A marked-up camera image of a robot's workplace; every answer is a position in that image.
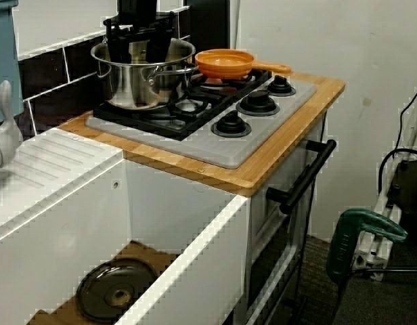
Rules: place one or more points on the orange toy frying pan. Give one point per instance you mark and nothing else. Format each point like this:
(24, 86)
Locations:
(225, 64)

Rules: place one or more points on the grey stove top plate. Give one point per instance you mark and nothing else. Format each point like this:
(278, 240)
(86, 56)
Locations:
(229, 149)

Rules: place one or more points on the white backsplash ledge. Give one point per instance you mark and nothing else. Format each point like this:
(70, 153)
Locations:
(59, 44)

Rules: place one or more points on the brown cardboard sheet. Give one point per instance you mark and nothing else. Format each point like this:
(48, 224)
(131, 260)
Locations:
(144, 257)

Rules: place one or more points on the dark tile backsplash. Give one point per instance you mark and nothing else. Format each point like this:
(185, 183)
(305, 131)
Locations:
(46, 81)

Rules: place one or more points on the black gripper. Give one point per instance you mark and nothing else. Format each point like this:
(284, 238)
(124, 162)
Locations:
(139, 30)

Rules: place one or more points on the grey toy faucet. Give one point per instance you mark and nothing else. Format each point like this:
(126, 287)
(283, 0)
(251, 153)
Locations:
(5, 135)

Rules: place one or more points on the stainless steel pot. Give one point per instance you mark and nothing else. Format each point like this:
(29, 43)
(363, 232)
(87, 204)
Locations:
(134, 84)

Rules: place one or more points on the dark grey side panel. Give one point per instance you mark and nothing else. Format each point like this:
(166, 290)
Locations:
(208, 23)

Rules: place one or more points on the black burner grate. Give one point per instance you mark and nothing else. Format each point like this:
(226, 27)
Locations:
(174, 125)
(259, 79)

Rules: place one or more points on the black stove knob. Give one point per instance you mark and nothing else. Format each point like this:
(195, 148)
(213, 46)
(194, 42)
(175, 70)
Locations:
(280, 86)
(257, 103)
(231, 125)

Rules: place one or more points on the brown glass lid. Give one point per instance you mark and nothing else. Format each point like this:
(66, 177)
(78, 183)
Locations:
(103, 287)

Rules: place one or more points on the white oven door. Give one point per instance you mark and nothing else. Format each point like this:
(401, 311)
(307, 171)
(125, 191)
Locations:
(279, 243)

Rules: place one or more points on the white toy sink basin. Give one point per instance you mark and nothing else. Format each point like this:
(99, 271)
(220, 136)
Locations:
(181, 271)

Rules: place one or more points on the aluminium frame rail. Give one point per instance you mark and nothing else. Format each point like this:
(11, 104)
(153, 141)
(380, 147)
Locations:
(381, 203)

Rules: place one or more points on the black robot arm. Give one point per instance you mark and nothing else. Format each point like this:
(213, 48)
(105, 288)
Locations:
(137, 10)

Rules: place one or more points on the green clamp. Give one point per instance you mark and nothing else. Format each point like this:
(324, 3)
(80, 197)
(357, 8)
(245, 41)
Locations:
(344, 243)

